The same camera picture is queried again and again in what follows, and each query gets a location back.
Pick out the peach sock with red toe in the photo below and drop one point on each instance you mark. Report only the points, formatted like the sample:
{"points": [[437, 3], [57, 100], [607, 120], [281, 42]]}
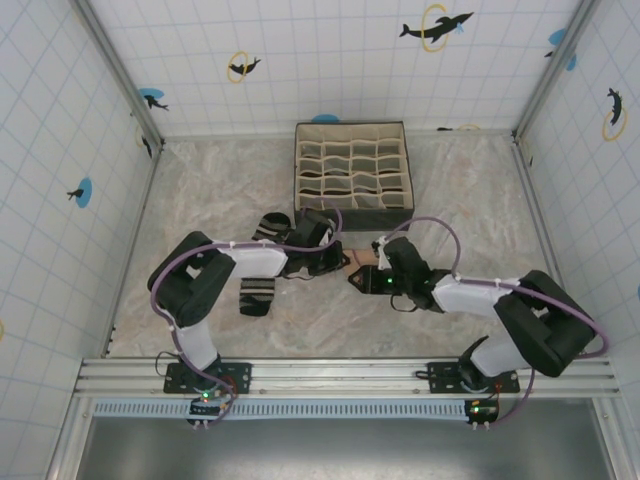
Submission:
{"points": [[362, 257]]}

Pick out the grey fabric organizer box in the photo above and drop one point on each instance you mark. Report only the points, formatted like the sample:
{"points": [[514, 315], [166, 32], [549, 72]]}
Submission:
{"points": [[350, 220]]}

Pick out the black and white striped sock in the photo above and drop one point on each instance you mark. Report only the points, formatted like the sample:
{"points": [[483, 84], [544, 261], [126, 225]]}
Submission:
{"points": [[257, 300]]}

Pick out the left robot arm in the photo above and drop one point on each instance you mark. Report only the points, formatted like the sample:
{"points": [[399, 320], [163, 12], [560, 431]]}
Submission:
{"points": [[195, 285]]}

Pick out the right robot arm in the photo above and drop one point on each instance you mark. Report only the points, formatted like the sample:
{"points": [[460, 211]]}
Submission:
{"points": [[545, 325]]}

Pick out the blue oval sticker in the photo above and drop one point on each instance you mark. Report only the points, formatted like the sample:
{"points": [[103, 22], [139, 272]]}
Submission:
{"points": [[325, 118]]}

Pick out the grey metal panel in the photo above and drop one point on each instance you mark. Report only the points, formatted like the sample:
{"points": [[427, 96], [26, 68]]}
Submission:
{"points": [[325, 450]]}

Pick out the black shark blue circle sticker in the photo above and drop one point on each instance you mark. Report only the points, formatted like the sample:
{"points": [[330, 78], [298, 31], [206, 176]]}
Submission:
{"points": [[150, 96]]}

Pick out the black fish blue circle sticker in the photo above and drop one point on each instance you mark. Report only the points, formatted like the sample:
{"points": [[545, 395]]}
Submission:
{"points": [[85, 192]]}

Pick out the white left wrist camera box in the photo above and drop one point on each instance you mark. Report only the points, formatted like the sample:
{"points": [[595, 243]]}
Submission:
{"points": [[329, 236]]}

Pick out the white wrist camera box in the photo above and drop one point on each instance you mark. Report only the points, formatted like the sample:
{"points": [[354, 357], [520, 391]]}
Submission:
{"points": [[329, 236], [381, 255]]}

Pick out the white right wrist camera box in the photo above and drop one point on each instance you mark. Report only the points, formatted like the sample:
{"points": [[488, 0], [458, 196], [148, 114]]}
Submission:
{"points": [[381, 255]]}

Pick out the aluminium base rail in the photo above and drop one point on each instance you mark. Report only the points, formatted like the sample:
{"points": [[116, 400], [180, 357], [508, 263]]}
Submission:
{"points": [[350, 375]]}

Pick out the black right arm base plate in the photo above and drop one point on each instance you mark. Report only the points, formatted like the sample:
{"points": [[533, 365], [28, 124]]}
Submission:
{"points": [[440, 375]]}

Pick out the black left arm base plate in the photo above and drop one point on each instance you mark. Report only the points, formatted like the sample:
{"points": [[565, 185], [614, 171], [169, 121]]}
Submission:
{"points": [[237, 375]]}

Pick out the aluminium frame post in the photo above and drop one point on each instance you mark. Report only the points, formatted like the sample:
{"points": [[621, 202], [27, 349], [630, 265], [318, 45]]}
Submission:
{"points": [[120, 70], [576, 30]]}

